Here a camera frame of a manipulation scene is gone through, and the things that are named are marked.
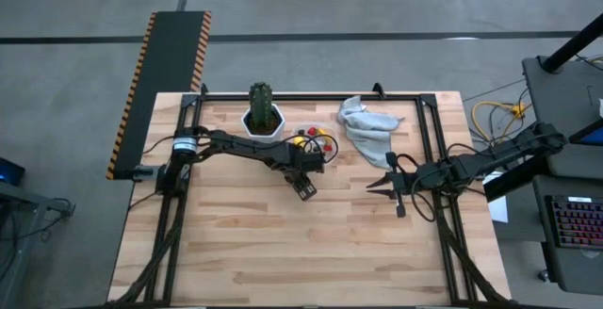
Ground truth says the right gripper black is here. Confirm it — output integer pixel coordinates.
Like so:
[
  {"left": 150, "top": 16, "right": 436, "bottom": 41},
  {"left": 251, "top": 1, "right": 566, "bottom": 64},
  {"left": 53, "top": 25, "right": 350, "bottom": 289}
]
[{"left": 366, "top": 151, "right": 421, "bottom": 219}]

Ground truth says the clear plastic tupperware container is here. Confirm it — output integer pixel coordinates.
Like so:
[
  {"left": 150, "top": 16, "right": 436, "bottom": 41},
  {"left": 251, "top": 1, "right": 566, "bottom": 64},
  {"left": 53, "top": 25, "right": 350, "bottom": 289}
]
[{"left": 290, "top": 120, "right": 341, "bottom": 165}]

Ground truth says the white hexagonal plant pot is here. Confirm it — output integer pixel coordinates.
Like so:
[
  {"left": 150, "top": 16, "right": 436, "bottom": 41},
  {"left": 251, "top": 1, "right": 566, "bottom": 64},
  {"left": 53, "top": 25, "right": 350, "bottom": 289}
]
[{"left": 240, "top": 104, "right": 286, "bottom": 143}]

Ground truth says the grey cloth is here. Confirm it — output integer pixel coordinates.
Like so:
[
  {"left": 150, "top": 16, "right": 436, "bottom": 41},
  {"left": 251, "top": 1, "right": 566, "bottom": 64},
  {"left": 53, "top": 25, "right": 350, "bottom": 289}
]
[{"left": 335, "top": 94, "right": 405, "bottom": 169}]

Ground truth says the green cactus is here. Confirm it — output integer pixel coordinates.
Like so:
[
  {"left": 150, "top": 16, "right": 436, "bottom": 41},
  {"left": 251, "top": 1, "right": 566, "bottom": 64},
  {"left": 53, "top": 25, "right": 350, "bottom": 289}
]
[{"left": 248, "top": 81, "right": 275, "bottom": 131}]

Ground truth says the white paper sheet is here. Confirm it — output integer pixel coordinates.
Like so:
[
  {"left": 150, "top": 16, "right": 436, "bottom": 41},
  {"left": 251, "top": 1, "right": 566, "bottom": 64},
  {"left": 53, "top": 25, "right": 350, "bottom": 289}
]
[{"left": 487, "top": 171, "right": 510, "bottom": 224}]

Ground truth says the black stand base bar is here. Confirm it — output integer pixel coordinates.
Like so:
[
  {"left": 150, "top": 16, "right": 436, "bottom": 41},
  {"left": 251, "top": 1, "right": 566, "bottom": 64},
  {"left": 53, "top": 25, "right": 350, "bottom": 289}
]
[{"left": 482, "top": 157, "right": 547, "bottom": 203}]

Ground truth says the black hazard-striped floor mat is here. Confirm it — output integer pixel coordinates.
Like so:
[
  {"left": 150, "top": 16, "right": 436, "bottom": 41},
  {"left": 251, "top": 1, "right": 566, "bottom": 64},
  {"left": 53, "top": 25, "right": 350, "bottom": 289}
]
[{"left": 106, "top": 10, "right": 212, "bottom": 181}]

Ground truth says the grey desk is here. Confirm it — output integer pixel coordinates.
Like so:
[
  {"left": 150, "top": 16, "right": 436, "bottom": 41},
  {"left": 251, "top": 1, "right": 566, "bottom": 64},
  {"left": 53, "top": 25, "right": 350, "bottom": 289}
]
[{"left": 521, "top": 56, "right": 603, "bottom": 296}]

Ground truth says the keyboard with red backlight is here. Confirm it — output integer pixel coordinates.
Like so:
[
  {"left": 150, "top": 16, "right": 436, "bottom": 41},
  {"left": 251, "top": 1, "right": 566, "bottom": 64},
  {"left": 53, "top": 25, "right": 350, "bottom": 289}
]
[{"left": 544, "top": 194, "right": 603, "bottom": 252}]

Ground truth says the tablet with blue screen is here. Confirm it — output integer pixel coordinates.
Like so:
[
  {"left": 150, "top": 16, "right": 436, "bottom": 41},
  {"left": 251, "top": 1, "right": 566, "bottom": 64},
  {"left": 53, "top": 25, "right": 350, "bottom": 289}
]
[{"left": 568, "top": 119, "right": 603, "bottom": 148}]

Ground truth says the black pole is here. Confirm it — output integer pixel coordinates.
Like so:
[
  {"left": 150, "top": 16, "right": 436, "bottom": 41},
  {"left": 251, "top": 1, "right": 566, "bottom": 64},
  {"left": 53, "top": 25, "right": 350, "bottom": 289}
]
[{"left": 541, "top": 14, "right": 603, "bottom": 73}]

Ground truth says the grey metal stand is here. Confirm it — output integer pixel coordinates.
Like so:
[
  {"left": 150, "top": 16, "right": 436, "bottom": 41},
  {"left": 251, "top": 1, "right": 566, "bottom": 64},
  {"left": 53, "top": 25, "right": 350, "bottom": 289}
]
[{"left": 0, "top": 181, "right": 76, "bottom": 309}]

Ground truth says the black blue-lit device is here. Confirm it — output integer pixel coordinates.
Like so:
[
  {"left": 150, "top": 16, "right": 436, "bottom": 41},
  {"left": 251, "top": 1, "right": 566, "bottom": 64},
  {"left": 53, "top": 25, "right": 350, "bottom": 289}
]
[{"left": 0, "top": 156, "right": 27, "bottom": 187}]

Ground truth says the black aluminium table frame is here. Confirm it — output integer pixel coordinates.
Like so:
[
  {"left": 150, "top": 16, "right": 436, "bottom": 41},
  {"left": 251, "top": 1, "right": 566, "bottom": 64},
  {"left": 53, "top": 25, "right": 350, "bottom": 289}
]
[{"left": 110, "top": 82, "right": 517, "bottom": 309}]

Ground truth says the yellow cable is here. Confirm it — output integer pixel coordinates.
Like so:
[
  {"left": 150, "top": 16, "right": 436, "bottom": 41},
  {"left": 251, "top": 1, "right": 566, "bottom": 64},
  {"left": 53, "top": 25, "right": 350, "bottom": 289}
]
[{"left": 471, "top": 100, "right": 529, "bottom": 143}]

